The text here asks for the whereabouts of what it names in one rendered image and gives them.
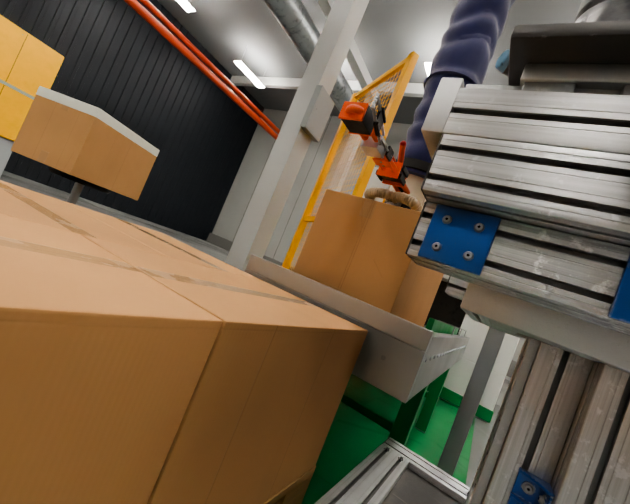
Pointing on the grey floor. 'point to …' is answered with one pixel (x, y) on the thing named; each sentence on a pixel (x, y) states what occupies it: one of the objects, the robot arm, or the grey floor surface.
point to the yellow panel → (7, 85)
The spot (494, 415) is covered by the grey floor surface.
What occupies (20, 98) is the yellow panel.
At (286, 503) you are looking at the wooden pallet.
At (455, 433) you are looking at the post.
